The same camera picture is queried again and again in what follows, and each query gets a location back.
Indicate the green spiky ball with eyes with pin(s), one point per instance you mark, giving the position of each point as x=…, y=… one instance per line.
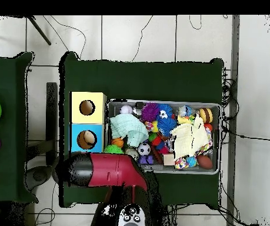
x=113, y=150

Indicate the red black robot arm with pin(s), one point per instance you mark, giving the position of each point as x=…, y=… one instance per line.
x=113, y=169

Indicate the wooden box with three holes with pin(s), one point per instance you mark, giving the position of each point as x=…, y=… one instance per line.
x=87, y=117

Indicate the silver mesh bin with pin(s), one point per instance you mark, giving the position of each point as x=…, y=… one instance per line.
x=217, y=113

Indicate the mint green cloth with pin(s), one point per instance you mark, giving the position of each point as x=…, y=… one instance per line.
x=127, y=127

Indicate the white baseball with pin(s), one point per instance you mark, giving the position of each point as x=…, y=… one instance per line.
x=126, y=109

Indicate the purple spiky ball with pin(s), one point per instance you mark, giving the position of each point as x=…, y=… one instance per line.
x=150, y=112

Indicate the small orange basketball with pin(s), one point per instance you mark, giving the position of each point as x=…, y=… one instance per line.
x=118, y=142

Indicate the black white soccer ball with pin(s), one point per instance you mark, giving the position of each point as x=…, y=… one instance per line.
x=144, y=149

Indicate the blue spiky ball with eyes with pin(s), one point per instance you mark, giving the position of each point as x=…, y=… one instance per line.
x=166, y=109

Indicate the dark green table cloth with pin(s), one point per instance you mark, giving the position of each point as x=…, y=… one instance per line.
x=137, y=80
x=7, y=94

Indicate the yellow plush duck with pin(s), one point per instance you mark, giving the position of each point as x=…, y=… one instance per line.
x=184, y=120

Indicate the cream yellow cloth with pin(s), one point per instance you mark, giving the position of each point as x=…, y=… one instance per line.
x=191, y=139

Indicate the yellow brown striped bee toy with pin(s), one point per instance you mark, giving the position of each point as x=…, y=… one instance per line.
x=206, y=115

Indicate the black upright panel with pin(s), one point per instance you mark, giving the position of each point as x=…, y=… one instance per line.
x=52, y=117

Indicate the grey stand base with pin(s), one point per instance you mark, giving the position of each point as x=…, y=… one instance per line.
x=39, y=175

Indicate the black tripod leg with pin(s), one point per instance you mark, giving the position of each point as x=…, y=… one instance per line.
x=39, y=30

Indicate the grey floor rail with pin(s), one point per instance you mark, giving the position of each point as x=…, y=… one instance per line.
x=234, y=47

